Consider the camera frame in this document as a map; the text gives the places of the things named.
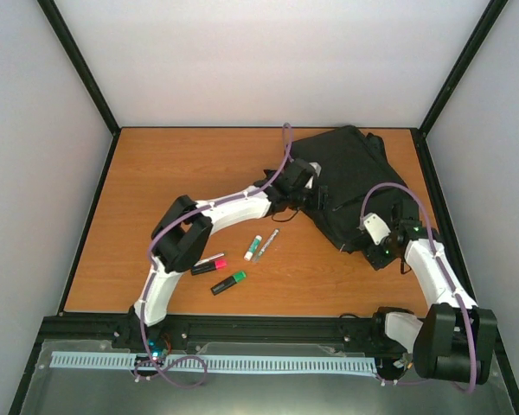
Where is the black student backpack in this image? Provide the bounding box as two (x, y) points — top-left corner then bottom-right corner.
(285, 125), (407, 253)

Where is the green white marker pen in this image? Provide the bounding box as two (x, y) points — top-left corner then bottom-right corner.
(253, 228), (280, 263)

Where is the white green glue stick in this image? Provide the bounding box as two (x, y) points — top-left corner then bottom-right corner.
(244, 235), (262, 261)

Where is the green black highlighter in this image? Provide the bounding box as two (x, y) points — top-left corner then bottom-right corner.
(210, 271), (247, 296)

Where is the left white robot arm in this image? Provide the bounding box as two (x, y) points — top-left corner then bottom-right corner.
(131, 158), (324, 348)

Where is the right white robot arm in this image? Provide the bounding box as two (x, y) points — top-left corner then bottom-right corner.
(359, 213), (497, 391)

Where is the blue white marker pen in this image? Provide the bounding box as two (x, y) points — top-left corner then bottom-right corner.
(204, 252), (225, 262)

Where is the pink black highlighter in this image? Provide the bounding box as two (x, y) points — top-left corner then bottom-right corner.
(190, 259), (227, 276)

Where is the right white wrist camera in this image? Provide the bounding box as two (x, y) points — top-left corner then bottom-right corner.
(360, 213), (391, 246)

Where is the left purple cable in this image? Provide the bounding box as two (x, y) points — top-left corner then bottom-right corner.
(140, 122), (294, 388)

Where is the purple cable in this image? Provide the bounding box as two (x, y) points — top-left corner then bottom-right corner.
(140, 122), (294, 388)
(358, 181), (480, 394)

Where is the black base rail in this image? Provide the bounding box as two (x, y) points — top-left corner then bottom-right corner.
(36, 313), (405, 357)

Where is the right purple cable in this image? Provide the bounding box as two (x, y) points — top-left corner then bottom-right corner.
(358, 181), (480, 394)

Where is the light blue cable duct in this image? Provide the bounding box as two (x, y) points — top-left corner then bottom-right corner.
(49, 351), (377, 377)

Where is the right black frame post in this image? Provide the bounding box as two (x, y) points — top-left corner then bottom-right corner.
(419, 0), (509, 139)

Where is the black frame post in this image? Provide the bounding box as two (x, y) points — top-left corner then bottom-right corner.
(37, 0), (121, 137)
(419, 0), (509, 139)

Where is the left black frame post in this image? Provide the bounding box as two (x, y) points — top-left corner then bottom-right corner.
(37, 0), (121, 137)

